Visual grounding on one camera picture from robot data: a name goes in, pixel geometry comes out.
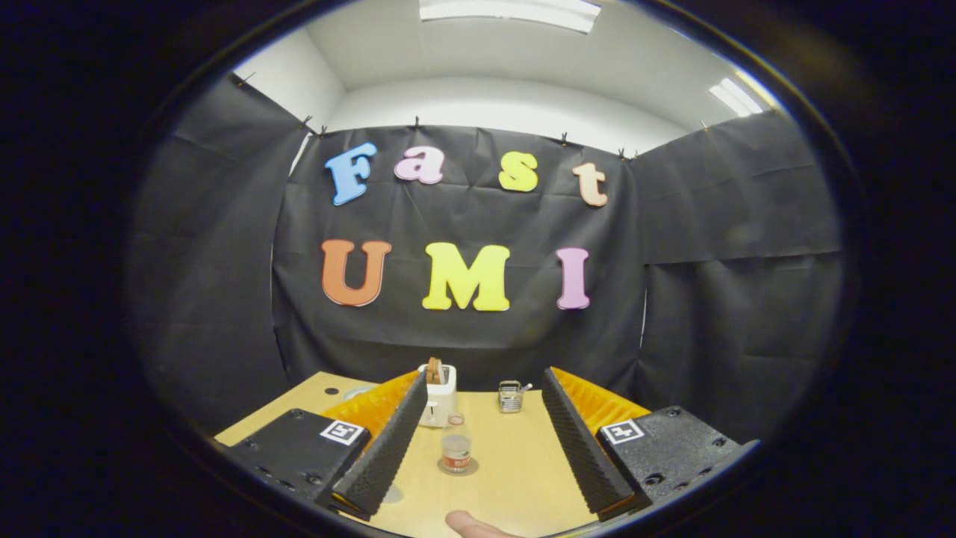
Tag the black backdrop cloth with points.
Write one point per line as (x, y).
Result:
(463, 336)

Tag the long ceiling light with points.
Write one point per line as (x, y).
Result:
(508, 13)

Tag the brown toast slice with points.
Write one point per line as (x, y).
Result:
(435, 371)

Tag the wooden table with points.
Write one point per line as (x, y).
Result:
(515, 463)

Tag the white toaster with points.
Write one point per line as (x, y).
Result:
(442, 400)

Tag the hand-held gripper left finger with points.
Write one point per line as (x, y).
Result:
(385, 452)

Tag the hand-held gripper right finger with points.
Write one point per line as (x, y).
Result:
(586, 452)

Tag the round brown coaster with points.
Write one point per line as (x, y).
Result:
(474, 466)

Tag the small ceiling light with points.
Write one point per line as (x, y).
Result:
(736, 97)

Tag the pale green plate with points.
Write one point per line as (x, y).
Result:
(358, 391)

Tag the clear plastic juice bottle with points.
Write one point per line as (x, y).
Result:
(456, 448)

